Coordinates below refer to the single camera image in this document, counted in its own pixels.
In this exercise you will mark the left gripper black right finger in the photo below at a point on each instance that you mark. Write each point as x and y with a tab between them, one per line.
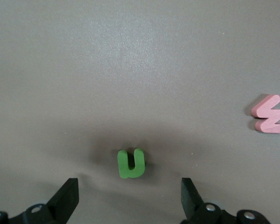
191	203

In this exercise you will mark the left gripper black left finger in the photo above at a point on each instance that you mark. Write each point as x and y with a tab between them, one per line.
63	200

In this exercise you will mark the green letter u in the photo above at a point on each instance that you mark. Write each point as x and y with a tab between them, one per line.
130	173

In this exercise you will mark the pink letter w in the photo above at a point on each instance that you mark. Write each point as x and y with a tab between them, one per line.
269	114

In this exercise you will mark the brown table cover sheet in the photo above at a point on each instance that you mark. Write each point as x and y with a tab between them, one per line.
140	70

